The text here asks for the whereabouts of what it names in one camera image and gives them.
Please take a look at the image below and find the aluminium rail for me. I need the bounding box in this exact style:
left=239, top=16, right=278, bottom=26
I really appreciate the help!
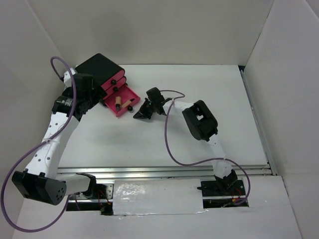
left=56, top=166, right=272, bottom=182
left=238, top=66, right=278, bottom=176

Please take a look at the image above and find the foundation bottle with silver pump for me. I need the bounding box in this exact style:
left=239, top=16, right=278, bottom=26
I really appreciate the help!
left=115, top=96, right=122, bottom=112

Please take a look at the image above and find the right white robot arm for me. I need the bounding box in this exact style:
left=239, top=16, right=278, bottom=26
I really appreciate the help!
left=133, top=87, right=238, bottom=195

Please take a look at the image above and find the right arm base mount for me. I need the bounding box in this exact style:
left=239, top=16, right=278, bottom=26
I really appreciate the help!
left=197, top=180, right=248, bottom=209

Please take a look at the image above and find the black drawer organizer box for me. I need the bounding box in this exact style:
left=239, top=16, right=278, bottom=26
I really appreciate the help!
left=75, top=53, right=124, bottom=86

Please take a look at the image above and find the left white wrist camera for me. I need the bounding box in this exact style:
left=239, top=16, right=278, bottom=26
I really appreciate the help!
left=63, top=68, right=77, bottom=88

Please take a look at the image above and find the aluminium front rail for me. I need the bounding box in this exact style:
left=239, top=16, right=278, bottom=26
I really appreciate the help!
left=56, top=166, right=272, bottom=182

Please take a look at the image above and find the foundation bottle with black cap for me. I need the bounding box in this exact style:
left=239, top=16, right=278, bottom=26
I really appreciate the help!
left=121, top=99, right=135, bottom=109

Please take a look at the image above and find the right side aluminium rail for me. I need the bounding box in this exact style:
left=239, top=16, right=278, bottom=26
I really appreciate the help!
left=238, top=66, right=278, bottom=176

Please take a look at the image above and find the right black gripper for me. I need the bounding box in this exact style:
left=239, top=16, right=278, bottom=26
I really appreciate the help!
left=135, top=98, right=157, bottom=119

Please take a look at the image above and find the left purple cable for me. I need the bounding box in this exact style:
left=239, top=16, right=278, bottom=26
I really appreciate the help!
left=0, top=57, right=77, bottom=234

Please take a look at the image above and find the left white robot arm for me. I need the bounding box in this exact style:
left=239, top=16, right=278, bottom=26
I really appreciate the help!
left=11, top=73, right=105, bottom=205

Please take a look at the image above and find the white taped cover plate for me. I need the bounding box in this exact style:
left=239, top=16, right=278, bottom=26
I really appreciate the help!
left=113, top=179, right=204, bottom=216

